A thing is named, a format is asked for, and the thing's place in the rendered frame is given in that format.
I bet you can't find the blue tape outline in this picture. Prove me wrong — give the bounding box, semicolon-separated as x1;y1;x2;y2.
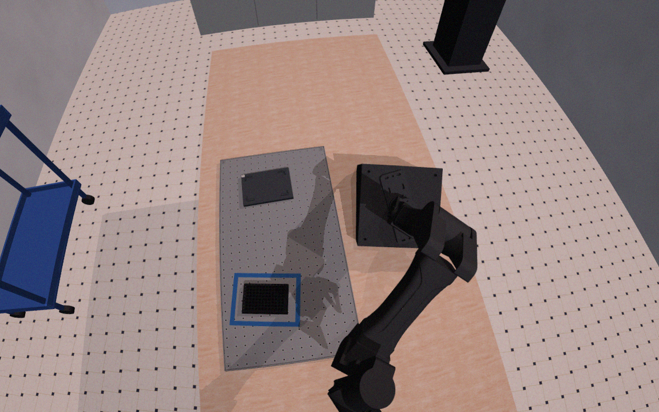
229;273;301;327

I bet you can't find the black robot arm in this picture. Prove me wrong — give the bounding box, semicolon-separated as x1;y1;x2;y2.
328;170;478;412

